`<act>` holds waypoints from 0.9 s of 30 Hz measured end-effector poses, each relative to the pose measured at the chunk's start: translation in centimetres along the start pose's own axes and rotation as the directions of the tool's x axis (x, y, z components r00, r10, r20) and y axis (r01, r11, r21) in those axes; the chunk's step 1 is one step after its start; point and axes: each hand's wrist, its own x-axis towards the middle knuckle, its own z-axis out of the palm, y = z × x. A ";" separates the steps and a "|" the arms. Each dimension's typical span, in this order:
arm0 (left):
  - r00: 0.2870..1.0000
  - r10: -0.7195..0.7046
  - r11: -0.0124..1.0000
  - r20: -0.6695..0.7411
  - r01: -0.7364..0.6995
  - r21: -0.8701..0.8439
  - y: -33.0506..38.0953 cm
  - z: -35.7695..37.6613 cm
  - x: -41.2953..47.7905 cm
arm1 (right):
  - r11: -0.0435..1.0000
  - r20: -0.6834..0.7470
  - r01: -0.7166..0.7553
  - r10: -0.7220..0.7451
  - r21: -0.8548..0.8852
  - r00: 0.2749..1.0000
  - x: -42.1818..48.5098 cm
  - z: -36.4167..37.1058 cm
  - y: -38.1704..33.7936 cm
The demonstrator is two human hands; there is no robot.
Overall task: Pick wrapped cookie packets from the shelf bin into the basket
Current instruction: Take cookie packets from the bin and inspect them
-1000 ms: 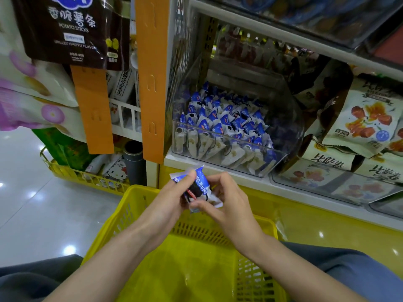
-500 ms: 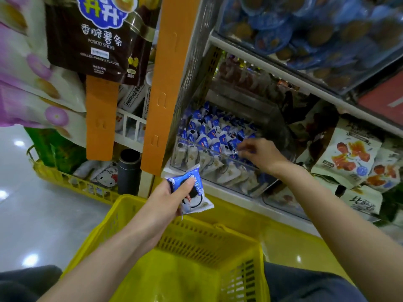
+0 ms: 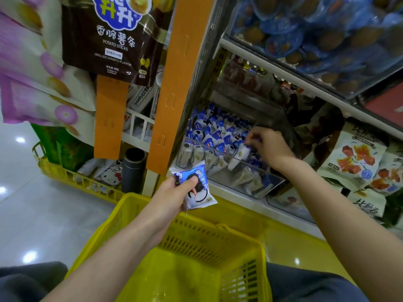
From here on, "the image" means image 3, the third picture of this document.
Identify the person's left hand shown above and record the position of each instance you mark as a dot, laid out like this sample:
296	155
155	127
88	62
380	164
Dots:
164	207

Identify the person's right hand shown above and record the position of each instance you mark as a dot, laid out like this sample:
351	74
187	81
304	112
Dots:
271	147

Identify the blue white snack packet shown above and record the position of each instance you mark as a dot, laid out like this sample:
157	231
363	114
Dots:
200	191

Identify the pile of blue snack packets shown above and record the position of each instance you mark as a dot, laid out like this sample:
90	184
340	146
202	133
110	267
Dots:
214	132

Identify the yellow plastic shopping basket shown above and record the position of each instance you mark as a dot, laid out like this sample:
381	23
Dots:
176	273

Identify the person's left forearm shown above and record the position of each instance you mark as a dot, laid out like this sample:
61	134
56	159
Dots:
101	270

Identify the person's right forearm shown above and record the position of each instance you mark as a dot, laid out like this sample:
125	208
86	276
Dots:
346	229

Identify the yellow floor basket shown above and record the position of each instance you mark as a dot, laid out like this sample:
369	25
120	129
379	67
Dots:
75	180

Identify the store shelf with yellow base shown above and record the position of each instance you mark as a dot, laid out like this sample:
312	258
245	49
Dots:
296	245

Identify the green snack bags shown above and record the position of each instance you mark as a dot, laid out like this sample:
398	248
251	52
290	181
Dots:
60	147

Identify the purple white snack bag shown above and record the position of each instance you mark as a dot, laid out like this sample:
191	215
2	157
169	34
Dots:
25	19
38	110
38	66

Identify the clear plastic bin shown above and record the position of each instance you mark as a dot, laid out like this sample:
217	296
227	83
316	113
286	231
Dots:
293	204
277	182

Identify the dark grey cylinder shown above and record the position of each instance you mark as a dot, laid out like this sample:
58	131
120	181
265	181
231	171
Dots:
133	173

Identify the white cartoon print packet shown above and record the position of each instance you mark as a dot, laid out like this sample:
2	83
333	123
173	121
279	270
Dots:
110	174

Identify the row of small brown packets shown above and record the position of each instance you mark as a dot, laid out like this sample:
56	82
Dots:
258	81

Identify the row of fruit print bags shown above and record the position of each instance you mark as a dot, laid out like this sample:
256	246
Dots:
352	157

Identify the orange hanging strip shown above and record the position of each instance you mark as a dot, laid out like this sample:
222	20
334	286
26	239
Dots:
111	119

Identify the white card packet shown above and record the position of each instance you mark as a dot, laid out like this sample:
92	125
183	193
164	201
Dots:
140	97

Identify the red price sign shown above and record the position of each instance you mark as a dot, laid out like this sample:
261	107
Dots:
387	107

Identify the pile of blue jelly cups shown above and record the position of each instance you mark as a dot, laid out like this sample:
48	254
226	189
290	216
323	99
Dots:
315	28

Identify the grey trousers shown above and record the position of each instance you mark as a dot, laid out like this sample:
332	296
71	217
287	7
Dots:
28	283

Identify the black potato stick bag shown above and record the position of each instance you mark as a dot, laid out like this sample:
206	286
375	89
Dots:
104	53

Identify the orange shelf post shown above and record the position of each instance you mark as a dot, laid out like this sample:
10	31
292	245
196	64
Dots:
179	78

